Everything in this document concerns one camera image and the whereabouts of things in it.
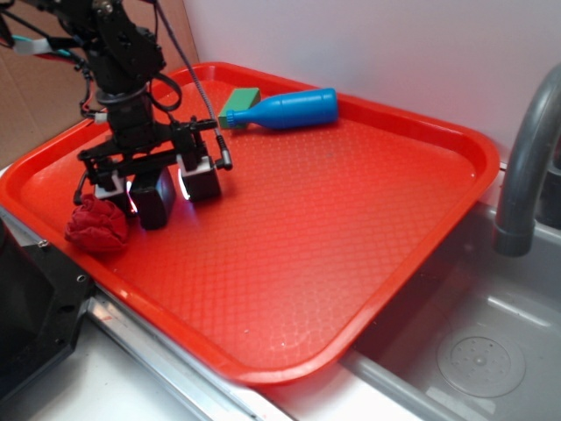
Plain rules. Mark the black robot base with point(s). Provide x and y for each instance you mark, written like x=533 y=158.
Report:
x=44 y=296

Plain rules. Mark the green block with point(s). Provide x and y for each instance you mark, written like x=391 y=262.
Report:
x=240 y=99

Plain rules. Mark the black box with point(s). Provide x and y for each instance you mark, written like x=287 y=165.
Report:
x=153 y=194

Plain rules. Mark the red plastic tray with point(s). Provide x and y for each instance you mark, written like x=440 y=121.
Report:
x=315 y=231

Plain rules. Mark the crumpled red cloth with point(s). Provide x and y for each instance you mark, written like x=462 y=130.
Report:
x=97 y=226

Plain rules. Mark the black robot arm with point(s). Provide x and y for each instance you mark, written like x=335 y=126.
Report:
x=119 y=62

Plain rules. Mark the grey sink faucet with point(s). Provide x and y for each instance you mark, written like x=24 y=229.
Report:
x=530 y=190

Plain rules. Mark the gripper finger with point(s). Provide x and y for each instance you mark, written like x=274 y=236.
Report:
x=116 y=190
x=200 y=183

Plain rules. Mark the grey sink basin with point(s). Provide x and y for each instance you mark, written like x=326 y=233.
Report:
x=473 y=335

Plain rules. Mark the blue plastic bottle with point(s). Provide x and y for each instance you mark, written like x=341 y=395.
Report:
x=287 y=111

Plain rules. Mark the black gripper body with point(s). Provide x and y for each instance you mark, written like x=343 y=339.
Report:
x=146 y=137

